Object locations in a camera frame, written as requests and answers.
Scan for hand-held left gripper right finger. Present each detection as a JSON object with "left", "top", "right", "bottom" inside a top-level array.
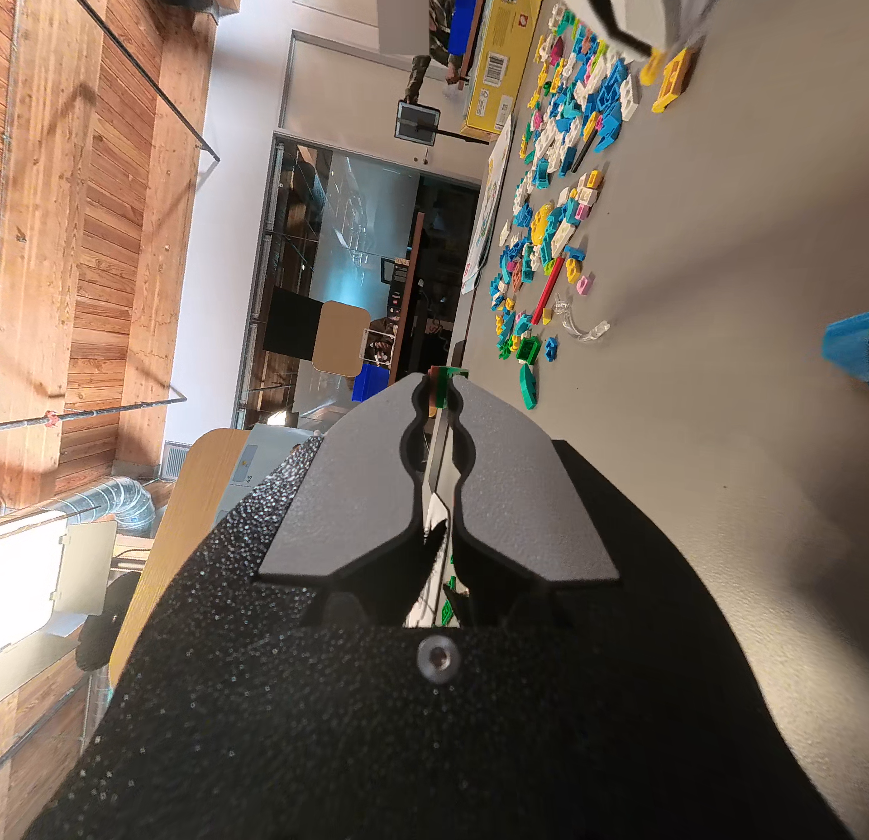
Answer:
[{"left": 449, "top": 377, "right": 620, "bottom": 624}]

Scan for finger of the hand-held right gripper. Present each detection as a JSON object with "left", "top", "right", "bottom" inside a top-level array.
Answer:
[
  {"left": 594, "top": 0, "right": 734, "bottom": 48},
  {"left": 545, "top": 0, "right": 654, "bottom": 60}
]

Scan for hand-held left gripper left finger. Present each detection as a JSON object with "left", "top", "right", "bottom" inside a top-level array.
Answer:
[{"left": 258, "top": 373, "right": 437, "bottom": 617}]

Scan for yellow grille brick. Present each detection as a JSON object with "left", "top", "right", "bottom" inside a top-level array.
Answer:
[{"left": 652, "top": 49, "right": 695, "bottom": 115}]

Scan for multicolour toy brick strip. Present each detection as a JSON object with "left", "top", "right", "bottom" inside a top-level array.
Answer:
[{"left": 428, "top": 365, "right": 471, "bottom": 416}]

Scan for grey desk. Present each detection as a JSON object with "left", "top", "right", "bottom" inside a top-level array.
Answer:
[{"left": 448, "top": 0, "right": 869, "bottom": 840}]

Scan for yellow cardboard box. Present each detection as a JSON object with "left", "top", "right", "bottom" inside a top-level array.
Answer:
[{"left": 460, "top": 0, "right": 547, "bottom": 135}]

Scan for pile of blue white bricks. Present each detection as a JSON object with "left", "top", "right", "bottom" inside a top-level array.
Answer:
[{"left": 490, "top": 1, "right": 642, "bottom": 366}]

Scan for light blue instruction sheets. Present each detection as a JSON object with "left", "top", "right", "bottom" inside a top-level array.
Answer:
[{"left": 214, "top": 422, "right": 327, "bottom": 508}]

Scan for wooden side table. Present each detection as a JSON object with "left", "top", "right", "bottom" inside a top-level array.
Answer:
[{"left": 109, "top": 428, "right": 252, "bottom": 685}]

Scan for brown chair back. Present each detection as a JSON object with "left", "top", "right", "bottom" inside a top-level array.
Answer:
[{"left": 312, "top": 300, "right": 372, "bottom": 378}]

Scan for black panel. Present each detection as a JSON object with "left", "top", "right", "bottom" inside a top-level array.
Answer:
[{"left": 263, "top": 289, "right": 323, "bottom": 360}]

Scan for transparent curved plastic piece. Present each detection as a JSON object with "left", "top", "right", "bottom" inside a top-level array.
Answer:
[{"left": 553, "top": 293, "right": 611, "bottom": 343}]

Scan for red toy bar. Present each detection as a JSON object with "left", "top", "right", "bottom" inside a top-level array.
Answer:
[{"left": 531, "top": 256, "right": 566, "bottom": 326}]

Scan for white instruction booklet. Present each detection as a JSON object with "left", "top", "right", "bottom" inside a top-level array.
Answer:
[{"left": 462, "top": 114, "right": 515, "bottom": 294}]

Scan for dark rounded object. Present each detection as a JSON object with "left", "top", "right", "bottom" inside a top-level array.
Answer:
[{"left": 76, "top": 572, "right": 140, "bottom": 671}]

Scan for glass partition window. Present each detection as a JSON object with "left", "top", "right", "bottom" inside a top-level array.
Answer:
[{"left": 234, "top": 130, "right": 479, "bottom": 427}]

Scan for white light panel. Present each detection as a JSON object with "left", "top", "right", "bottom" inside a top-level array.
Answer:
[{"left": 0, "top": 520, "right": 119, "bottom": 654}]

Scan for person's leg in jeans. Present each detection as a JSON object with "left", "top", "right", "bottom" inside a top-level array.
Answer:
[{"left": 823, "top": 314, "right": 869, "bottom": 383}]

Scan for thin metal rod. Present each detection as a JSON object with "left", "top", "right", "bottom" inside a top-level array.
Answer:
[{"left": 51, "top": 0, "right": 221, "bottom": 162}]

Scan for silver ventilation duct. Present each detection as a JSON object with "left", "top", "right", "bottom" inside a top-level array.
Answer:
[{"left": 51, "top": 477, "right": 160, "bottom": 535}]

